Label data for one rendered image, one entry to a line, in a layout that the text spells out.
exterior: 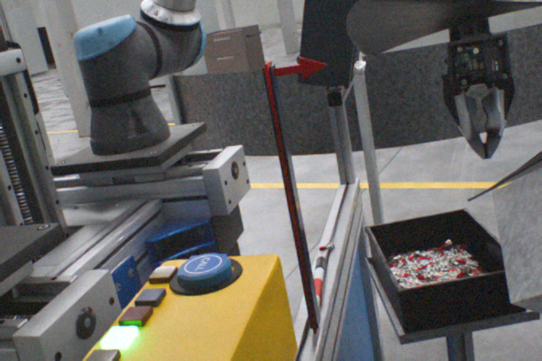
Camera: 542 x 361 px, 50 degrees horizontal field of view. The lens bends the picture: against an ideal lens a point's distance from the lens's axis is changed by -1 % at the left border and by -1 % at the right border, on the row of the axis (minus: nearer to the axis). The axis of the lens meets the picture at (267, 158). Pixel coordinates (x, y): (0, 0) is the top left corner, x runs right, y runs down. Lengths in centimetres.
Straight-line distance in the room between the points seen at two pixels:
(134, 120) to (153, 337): 73
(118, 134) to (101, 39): 17
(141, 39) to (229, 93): 163
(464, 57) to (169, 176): 56
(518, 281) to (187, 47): 77
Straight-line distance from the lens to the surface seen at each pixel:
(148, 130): 108
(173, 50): 115
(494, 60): 77
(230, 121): 275
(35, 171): 100
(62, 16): 723
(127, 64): 107
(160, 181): 106
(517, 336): 224
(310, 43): 121
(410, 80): 245
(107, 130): 108
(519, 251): 65
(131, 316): 41
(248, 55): 735
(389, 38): 65
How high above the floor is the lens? 126
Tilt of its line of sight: 16 degrees down
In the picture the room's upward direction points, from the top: 11 degrees counter-clockwise
